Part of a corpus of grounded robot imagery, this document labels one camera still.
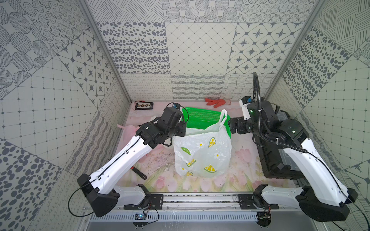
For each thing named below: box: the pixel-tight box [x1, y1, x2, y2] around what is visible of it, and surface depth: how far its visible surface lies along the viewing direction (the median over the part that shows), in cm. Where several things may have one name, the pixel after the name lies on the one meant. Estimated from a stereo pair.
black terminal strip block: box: [134, 102, 154, 111], surface depth 120 cm
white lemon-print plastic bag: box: [172, 109, 233, 178], surface depth 75 cm
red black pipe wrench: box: [130, 166, 147, 180], surface depth 84 cm
